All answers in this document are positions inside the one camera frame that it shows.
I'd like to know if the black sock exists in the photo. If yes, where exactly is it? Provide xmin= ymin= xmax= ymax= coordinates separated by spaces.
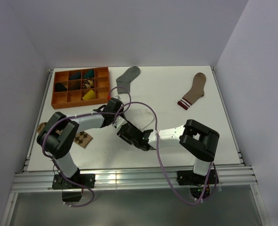
xmin=54 ymin=83 xmax=67 ymax=92

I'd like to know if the white sock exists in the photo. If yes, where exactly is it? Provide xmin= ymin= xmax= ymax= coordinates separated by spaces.
xmin=125 ymin=104 xmax=155 ymax=130

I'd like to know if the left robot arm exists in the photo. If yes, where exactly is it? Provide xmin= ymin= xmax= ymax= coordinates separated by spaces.
xmin=37 ymin=97 xmax=122 ymax=188

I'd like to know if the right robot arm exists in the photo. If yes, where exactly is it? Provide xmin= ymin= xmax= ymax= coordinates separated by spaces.
xmin=113 ymin=117 xmax=220 ymax=184

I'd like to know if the yellow rolled sock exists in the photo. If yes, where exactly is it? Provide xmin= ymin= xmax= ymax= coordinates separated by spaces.
xmin=82 ymin=90 xmax=95 ymax=101

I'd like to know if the grey sock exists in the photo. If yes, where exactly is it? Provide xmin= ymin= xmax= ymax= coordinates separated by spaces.
xmin=116 ymin=66 xmax=141 ymax=94

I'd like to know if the orange compartment tray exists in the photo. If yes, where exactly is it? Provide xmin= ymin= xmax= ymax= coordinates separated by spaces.
xmin=51 ymin=67 xmax=111 ymax=109

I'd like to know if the brown argyle rolled sock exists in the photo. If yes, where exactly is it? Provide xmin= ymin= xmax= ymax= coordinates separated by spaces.
xmin=82 ymin=78 xmax=95 ymax=89

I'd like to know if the dark brown rolled sock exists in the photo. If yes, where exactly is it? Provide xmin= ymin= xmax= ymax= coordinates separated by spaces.
xmin=68 ymin=80 xmax=82 ymax=91

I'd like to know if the tan argyle sock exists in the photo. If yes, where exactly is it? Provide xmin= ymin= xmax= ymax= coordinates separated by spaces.
xmin=36 ymin=122 xmax=93 ymax=148

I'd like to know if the tan sock maroon striped cuff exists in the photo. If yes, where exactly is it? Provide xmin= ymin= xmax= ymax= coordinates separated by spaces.
xmin=177 ymin=73 xmax=207 ymax=110

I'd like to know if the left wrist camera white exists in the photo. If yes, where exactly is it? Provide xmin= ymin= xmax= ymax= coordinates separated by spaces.
xmin=107 ymin=95 xmax=121 ymax=100

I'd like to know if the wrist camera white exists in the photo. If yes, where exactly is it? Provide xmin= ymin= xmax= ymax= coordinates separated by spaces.
xmin=107 ymin=95 xmax=121 ymax=100
xmin=112 ymin=116 xmax=127 ymax=130

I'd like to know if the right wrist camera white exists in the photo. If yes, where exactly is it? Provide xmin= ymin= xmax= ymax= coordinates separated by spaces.
xmin=112 ymin=116 xmax=127 ymax=130

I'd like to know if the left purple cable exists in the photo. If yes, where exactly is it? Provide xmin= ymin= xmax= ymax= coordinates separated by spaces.
xmin=41 ymin=86 xmax=132 ymax=208

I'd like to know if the purple cable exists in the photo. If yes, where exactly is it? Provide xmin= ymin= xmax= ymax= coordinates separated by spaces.
xmin=41 ymin=86 xmax=132 ymax=208
xmin=114 ymin=101 xmax=219 ymax=206

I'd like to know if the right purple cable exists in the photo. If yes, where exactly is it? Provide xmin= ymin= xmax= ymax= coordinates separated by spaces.
xmin=114 ymin=101 xmax=219 ymax=206

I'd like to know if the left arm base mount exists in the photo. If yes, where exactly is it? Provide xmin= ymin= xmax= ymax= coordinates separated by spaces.
xmin=52 ymin=173 xmax=96 ymax=203

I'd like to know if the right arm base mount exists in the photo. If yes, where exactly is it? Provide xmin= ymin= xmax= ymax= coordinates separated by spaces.
xmin=176 ymin=169 xmax=219 ymax=186

